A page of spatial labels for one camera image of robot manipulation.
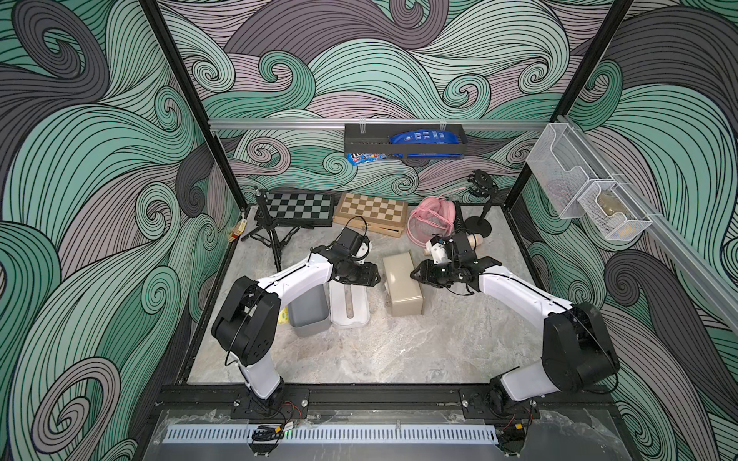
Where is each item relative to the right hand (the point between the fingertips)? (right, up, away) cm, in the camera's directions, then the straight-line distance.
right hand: (418, 276), depth 88 cm
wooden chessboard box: (-13, +21, +26) cm, 36 cm away
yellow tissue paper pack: (-41, -11, -4) cm, 43 cm away
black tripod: (-49, +13, +6) cm, 51 cm away
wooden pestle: (+28, +10, +26) cm, 40 cm away
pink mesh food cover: (+11, +20, +23) cm, 32 cm away
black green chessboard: (-43, +23, +27) cm, 56 cm away
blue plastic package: (+2, +45, +4) cm, 45 cm away
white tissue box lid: (-25, -10, +3) cm, 27 cm away
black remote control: (+22, +19, +26) cm, 39 cm away
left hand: (-14, 0, 0) cm, 14 cm away
